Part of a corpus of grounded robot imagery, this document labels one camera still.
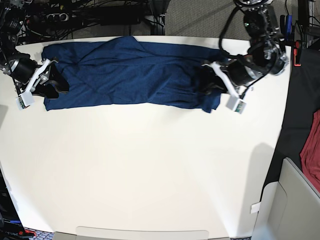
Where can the beige plastic bin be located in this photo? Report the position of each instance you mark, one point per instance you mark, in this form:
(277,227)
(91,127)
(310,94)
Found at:
(289,208)

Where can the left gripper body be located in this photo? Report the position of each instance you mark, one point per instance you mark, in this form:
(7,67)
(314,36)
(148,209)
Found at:
(236,78)

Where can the blue long-sleeve T-shirt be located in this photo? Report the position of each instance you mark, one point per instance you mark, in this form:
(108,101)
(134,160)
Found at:
(126,71)

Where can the red clamp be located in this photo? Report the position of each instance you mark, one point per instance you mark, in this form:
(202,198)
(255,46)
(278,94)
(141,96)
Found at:
(297,50)

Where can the black cloth on side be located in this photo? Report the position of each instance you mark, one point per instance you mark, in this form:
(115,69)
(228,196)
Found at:
(303,100)

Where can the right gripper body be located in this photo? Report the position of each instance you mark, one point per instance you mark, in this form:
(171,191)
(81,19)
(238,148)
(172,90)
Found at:
(22,69)

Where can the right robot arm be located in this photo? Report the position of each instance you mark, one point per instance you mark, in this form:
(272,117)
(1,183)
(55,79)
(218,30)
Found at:
(12,19)

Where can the white power strip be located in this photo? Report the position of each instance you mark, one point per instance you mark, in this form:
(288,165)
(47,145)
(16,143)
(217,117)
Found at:
(57,17)

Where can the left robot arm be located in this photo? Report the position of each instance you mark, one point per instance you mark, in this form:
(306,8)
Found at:
(266,54)

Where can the red cloth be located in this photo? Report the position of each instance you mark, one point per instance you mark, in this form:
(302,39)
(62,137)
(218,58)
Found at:
(310,154)

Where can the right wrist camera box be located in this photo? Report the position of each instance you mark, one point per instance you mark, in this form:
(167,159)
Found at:
(24,100)

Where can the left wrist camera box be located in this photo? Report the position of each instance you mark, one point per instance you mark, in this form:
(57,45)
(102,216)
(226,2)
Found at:
(236,104)

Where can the black box with orange label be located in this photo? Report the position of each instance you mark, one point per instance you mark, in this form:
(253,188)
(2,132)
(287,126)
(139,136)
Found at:
(11,227)

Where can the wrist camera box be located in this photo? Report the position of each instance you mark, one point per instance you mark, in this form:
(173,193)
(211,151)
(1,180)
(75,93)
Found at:
(24,100)
(236,104)

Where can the black box under table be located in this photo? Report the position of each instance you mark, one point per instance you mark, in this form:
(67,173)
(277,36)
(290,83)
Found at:
(120,15)

